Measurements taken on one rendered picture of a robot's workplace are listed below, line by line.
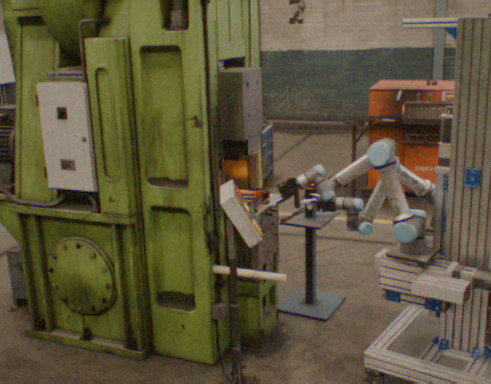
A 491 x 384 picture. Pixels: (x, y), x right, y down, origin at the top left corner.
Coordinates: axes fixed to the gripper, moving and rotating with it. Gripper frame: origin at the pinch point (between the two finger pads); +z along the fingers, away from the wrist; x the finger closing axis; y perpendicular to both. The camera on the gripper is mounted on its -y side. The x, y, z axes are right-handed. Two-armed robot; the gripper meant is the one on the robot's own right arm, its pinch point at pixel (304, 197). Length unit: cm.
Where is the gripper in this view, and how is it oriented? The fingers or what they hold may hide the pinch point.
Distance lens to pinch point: 378.1
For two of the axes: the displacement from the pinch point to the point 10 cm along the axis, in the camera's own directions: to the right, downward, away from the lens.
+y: 0.3, 9.6, 2.7
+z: -9.2, -0.8, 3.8
